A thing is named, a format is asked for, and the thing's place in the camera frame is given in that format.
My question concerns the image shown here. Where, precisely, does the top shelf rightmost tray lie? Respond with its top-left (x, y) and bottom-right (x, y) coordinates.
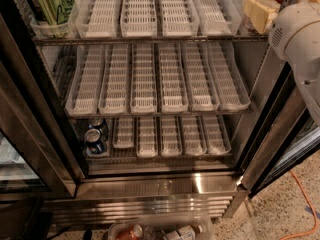
top-left (223, 0), bottom-right (258, 35)

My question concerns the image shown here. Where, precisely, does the blue can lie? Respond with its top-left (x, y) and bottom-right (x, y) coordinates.
top-left (89, 117), bottom-right (109, 140)
top-left (84, 129), bottom-right (106, 155)

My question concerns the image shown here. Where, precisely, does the bottom shelf leftmost tray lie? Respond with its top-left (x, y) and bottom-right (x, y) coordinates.
top-left (85, 118), bottom-right (113, 159)

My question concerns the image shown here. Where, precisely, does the fridge glass door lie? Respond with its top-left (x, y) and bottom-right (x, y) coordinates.
top-left (248, 67), bottom-right (320, 198)

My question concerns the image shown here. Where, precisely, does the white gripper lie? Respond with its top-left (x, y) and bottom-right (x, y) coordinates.
top-left (242, 0), bottom-right (320, 62)

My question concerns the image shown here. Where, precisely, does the shelf tray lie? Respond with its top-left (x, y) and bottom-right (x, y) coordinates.
top-left (186, 0), bottom-right (242, 37)
top-left (130, 44), bottom-right (157, 113)
top-left (223, 0), bottom-right (258, 35)
top-left (113, 117), bottom-right (134, 149)
top-left (202, 115), bottom-right (231, 155)
top-left (158, 0), bottom-right (200, 37)
top-left (158, 44), bottom-right (188, 113)
top-left (160, 117), bottom-right (182, 157)
top-left (29, 0), bottom-right (81, 40)
top-left (76, 0), bottom-right (121, 38)
top-left (207, 42), bottom-right (250, 111)
top-left (181, 43), bottom-right (220, 111)
top-left (66, 45), bottom-right (105, 116)
top-left (181, 116), bottom-right (206, 156)
top-left (137, 117), bottom-right (158, 158)
top-left (120, 0), bottom-right (157, 38)
top-left (85, 118), bottom-right (113, 159)
top-left (98, 44), bottom-right (129, 115)

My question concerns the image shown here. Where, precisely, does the blue can rear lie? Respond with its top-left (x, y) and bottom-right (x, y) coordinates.
top-left (89, 117), bottom-right (109, 140)

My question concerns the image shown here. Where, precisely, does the green drink can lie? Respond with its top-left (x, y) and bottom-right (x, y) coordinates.
top-left (23, 0), bottom-right (76, 38)

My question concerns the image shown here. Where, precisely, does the red can in bin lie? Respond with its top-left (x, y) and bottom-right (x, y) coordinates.
top-left (116, 224), bottom-right (143, 240)

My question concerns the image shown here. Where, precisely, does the orange cable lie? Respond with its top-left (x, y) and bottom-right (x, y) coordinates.
top-left (279, 169), bottom-right (319, 240)

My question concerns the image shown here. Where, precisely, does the clear plastic bin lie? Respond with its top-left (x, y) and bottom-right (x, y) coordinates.
top-left (106, 213), bottom-right (215, 240)

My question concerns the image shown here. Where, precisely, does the top shelf leftmost tray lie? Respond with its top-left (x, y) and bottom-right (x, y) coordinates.
top-left (29, 0), bottom-right (81, 40)

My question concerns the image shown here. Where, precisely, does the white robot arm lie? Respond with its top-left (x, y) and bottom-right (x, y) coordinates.
top-left (242, 0), bottom-right (320, 125)

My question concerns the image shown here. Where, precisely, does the stainless steel fridge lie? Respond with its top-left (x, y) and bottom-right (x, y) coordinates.
top-left (0, 0), bottom-right (320, 232)

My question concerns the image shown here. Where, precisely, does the blue can front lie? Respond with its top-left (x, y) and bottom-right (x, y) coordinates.
top-left (84, 129), bottom-right (106, 155)

